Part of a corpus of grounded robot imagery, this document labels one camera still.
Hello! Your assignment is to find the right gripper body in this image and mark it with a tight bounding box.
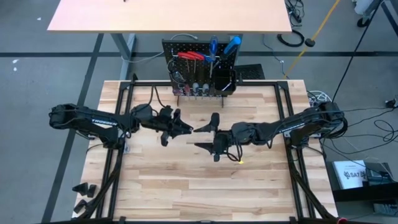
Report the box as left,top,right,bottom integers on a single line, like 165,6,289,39
211,112,238,162

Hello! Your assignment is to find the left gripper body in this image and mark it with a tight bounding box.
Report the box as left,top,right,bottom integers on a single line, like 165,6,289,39
153,105,182,147

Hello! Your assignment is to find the red T-handle hex key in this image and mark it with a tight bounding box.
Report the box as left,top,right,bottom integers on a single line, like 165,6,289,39
187,50,206,75
177,51,197,75

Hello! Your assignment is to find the clear blue handled screwdriver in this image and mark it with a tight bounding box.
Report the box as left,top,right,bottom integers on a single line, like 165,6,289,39
208,35,219,79

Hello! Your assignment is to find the large blue black screwdriver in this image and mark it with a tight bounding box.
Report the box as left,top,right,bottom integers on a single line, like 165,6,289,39
213,36,243,72

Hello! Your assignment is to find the black plastic pegboard bin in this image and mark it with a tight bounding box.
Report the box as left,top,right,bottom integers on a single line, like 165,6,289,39
213,69,238,96

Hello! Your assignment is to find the black metal pegboard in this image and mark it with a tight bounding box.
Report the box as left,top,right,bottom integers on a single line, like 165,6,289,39
160,40,239,111

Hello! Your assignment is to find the black grid floor mat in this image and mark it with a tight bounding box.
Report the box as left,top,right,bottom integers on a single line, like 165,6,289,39
233,63,266,81

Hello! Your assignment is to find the light wooden desk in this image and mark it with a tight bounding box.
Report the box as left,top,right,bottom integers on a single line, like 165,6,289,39
46,0,293,82

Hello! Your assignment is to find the white printed box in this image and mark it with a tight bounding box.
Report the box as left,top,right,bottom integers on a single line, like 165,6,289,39
331,159,368,190

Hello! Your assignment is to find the black low shelf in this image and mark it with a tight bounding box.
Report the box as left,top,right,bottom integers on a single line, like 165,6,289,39
329,180,398,203

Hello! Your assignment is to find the black grey device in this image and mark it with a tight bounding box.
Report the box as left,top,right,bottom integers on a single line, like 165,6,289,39
364,161,395,185

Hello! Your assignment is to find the office chair base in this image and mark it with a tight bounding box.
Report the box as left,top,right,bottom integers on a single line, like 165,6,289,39
353,0,398,29

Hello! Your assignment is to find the chrome ring tool rail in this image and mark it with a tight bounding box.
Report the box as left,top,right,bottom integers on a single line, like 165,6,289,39
177,88,222,101

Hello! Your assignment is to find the black aluminium table frame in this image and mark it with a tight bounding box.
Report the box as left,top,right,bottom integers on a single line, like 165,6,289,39
72,73,341,224

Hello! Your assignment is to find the chrome hook rail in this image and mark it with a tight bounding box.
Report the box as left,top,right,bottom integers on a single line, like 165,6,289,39
170,50,229,63

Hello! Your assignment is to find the grey cable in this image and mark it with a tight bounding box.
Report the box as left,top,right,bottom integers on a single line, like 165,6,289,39
121,32,199,65

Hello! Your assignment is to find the thin black cable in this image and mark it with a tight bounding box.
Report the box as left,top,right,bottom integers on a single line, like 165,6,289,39
262,34,290,80

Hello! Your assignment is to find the black coiled cable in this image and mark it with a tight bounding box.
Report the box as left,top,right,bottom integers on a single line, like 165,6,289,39
277,29,305,48

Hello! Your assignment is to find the black cable bundle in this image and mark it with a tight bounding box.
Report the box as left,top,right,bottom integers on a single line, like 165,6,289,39
284,0,305,28

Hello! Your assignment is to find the long black slanting cable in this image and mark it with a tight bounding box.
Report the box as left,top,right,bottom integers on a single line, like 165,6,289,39
331,0,383,102

